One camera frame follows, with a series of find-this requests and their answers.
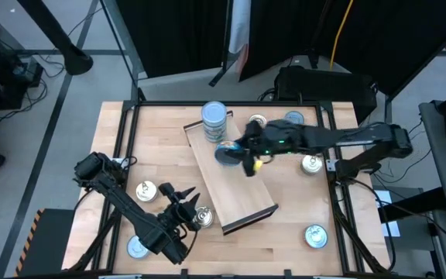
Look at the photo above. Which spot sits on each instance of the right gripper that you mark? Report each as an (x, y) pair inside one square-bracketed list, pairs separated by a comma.
[(281, 137)]

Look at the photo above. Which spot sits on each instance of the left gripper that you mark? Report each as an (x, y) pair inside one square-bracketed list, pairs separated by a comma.
[(182, 217)]

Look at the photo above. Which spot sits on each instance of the teal label tuna can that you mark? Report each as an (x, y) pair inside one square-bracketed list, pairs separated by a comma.
[(227, 153)]

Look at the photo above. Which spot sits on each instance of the white-top can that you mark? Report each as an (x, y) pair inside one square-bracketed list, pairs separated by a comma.
[(206, 217)]

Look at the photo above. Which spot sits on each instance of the silver can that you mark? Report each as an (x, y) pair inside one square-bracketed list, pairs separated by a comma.
[(258, 118)]

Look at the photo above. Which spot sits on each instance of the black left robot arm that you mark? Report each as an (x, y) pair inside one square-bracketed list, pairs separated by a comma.
[(126, 201)]

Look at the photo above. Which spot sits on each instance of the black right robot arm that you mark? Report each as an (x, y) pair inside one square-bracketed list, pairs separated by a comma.
[(362, 137)]

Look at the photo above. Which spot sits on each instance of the blue label gold can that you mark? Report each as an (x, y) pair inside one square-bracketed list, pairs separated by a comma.
[(311, 164), (146, 191)]

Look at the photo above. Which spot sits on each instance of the black equipment case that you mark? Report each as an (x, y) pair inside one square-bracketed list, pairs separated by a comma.
[(323, 89)]

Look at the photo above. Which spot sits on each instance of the black curtain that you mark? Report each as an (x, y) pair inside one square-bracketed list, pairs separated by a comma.
[(393, 38), (169, 35), (281, 35)]

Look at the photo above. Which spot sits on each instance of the white fabric strip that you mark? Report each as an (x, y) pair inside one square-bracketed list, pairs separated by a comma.
[(239, 27)]

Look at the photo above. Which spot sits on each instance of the black mat hazard stripes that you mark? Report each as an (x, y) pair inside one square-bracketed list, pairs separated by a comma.
[(49, 244)]

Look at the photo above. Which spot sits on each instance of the grey metal beam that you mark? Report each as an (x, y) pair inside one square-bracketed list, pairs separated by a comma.
[(124, 38)]

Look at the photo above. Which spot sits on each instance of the black desk beam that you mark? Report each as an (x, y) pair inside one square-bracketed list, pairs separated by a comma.
[(412, 203)]

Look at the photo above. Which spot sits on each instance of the black pole round base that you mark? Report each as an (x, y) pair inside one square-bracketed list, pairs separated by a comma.
[(77, 60)]

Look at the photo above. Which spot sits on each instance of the black aluminium table frame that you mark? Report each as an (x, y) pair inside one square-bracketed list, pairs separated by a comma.
[(246, 103)]

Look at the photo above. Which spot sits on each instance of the silver mounting bracket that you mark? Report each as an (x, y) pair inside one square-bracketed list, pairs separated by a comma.
[(117, 160), (331, 166)]

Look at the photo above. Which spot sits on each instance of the silver aluminium post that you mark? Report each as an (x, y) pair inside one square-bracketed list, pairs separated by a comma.
[(329, 277), (120, 277)]

